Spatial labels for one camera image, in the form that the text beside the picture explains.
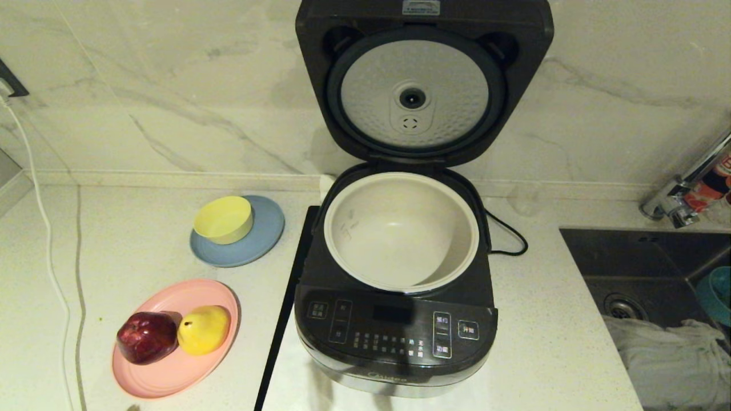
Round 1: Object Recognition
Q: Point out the black rice cooker lid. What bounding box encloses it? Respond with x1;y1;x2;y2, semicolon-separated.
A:
295;0;555;170

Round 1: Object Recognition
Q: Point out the teal bowl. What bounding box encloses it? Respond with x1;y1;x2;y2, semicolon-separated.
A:
695;266;731;327

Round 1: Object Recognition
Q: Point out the white inner pot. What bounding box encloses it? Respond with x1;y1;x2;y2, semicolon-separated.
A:
324;172;480;295

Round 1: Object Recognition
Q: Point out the black rice cooker base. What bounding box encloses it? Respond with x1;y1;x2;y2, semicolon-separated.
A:
294;163;499;398

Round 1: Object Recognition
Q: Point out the yellow bowl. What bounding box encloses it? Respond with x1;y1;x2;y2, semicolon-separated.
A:
192;196;254;245

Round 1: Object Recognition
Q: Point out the blue plate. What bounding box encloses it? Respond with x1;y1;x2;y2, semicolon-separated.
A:
189;195;285;268

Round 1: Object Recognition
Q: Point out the yellow pear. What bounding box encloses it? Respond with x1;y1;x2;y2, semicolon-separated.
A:
177;305;231;356

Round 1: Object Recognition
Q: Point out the red apple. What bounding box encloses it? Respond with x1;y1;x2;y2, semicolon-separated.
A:
117;311;178;366

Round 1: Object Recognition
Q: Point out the pink plate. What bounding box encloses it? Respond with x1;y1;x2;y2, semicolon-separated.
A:
112;278;240;400

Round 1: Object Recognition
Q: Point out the round sink drain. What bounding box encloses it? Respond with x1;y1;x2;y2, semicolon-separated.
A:
603;293;649;321

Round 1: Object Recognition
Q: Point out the steel sink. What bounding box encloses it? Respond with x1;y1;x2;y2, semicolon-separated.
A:
559;228;731;411

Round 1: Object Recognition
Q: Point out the chrome faucet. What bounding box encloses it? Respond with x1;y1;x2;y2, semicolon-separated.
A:
638;127;731;230

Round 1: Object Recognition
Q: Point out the white crumpled cloth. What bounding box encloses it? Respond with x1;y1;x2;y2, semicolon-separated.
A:
604;317;731;411

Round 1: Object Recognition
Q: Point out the black power cord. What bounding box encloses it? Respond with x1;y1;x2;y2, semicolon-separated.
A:
484;210;528;257

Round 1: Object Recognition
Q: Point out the white cable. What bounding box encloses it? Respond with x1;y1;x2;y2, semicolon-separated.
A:
0;97;75;411

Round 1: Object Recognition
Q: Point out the black wall socket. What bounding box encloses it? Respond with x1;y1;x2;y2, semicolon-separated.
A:
0;59;29;99

